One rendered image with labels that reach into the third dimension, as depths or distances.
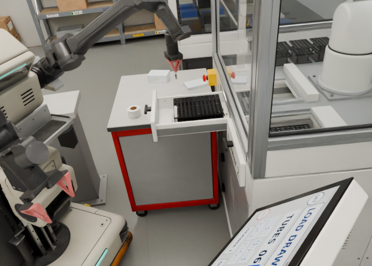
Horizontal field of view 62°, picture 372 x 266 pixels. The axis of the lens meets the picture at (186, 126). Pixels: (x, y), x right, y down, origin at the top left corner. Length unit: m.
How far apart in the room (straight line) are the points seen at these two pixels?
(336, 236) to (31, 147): 0.67
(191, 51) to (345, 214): 1.73
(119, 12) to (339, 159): 0.83
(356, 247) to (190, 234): 0.98
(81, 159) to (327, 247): 1.75
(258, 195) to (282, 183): 0.09
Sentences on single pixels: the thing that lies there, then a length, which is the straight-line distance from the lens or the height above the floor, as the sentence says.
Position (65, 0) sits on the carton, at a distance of 5.16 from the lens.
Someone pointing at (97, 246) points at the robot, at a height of 0.28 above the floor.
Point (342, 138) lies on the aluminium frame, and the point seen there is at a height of 1.07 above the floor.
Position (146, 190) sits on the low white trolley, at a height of 0.26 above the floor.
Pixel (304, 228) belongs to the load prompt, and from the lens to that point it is 0.61.
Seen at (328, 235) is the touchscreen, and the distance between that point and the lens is 0.58.
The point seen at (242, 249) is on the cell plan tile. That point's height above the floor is 1.04.
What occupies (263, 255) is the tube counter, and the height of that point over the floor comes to 1.12.
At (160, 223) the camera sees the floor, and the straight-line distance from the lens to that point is 2.11.
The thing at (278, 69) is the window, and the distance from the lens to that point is 0.82.
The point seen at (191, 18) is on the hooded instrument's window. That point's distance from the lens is 2.14.
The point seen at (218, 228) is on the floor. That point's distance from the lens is 2.05.
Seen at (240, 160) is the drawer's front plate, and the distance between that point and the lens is 1.08.
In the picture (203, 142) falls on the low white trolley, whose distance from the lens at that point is 1.71.
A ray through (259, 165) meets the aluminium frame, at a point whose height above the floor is 0.99.
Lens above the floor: 1.64
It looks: 34 degrees down
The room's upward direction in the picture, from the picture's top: 6 degrees counter-clockwise
